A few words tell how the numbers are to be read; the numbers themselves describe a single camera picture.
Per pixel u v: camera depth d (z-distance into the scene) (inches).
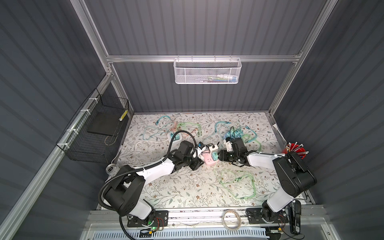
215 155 35.1
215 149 35.7
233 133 38.7
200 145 30.3
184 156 26.9
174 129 40.0
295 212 28.5
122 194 17.4
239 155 29.0
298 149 33.1
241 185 33.3
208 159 35.9
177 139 39.4
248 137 41.4
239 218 28.5
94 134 28.9
